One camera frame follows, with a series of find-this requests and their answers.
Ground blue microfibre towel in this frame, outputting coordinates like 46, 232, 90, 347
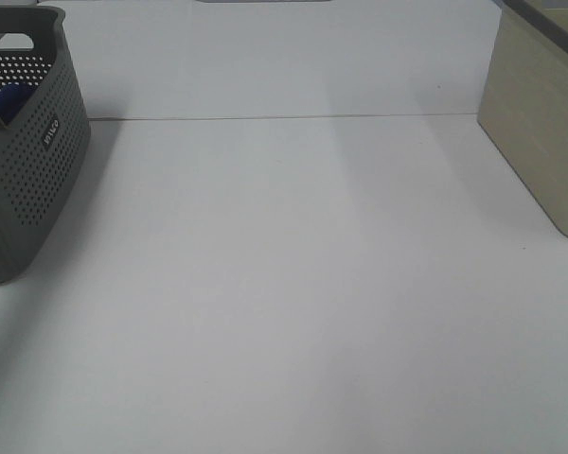
0, 83, 35, 124

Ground grey perforated plastic basket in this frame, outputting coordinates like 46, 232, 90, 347
0, 6, 91, 284

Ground beige storage box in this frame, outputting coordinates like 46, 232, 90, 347
477, 1, 568, 237

